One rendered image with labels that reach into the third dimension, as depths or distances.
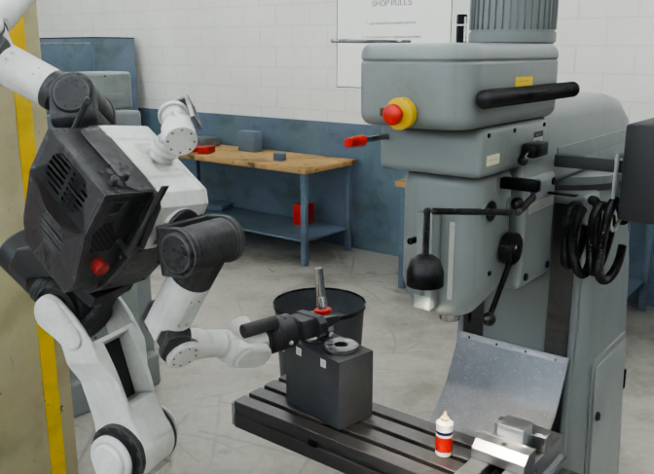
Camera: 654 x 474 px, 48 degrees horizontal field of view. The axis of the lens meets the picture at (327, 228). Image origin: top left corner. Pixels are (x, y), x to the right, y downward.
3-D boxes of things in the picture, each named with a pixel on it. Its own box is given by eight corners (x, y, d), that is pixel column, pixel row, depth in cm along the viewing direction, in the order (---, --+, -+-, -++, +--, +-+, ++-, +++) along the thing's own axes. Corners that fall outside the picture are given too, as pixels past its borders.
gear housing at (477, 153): (482, 180, 143) (484, 128, 140) (378, 168, 157) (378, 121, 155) (547, 161, 168) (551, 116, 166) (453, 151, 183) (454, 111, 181)
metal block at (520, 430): (521, 456, 160) (523, 431, 159) (495, 447, 164) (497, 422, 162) (530, 446, 164) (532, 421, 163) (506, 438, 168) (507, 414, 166)
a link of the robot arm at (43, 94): (26, 93, 153) (80, 124, 152) (50, 58, 155) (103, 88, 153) (49, 113, 165) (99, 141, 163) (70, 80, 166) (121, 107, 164)
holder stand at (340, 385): (338, 430, 186) (339, 357, 182) (285, 400, 203) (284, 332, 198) (373, 416, 194) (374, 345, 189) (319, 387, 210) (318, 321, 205)
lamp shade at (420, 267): (407, 290, 139) (407, 258, 138) (405, 278, 146) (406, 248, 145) (445, 290, 139) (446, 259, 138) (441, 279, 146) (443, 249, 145)
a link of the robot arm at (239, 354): (264, 368, 182) (223, 370, 171) (245, 342, 186) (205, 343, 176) (277, 349, 179) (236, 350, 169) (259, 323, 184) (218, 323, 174)
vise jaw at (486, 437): (524, 477, 154) (525, 459, 153) (470, 456, 161) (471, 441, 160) (535, 464, 158) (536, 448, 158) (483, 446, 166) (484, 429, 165)
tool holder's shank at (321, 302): (328, 306, 196) (324, 266, 194) (328, 309, 193) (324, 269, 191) (315, 308, 196) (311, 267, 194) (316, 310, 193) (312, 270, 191)
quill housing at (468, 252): (473, 327, 154) (481, 177, 147) (390, 307, 166) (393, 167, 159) (511, 304, 169) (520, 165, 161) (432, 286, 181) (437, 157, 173)
